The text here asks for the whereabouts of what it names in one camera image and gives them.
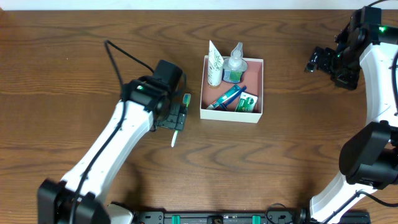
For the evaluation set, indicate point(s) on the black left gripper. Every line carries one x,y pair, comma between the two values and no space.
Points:
173,117

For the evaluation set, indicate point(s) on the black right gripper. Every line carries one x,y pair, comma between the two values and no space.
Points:
319,60

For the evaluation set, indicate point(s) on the green white toothbrush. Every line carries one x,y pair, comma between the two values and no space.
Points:
186,102

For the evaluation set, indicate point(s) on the Colgate toothpaste tube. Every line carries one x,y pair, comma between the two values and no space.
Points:
225,97

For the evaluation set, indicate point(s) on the blue disposable razor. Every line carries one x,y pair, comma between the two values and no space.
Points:
237,94

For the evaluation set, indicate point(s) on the white lotion tube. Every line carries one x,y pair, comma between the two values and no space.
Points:
215,66

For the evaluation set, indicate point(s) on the green soap box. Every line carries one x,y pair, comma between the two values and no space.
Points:
246,103

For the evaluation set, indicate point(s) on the clear hand sanitizer pump bottle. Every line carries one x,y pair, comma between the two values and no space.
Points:
235,66

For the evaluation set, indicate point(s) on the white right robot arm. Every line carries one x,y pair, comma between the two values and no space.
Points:
368,161

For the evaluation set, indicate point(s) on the white box with pink interior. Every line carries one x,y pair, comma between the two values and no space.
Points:
253,79

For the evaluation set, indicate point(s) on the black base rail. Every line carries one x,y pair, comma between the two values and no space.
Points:
158,217

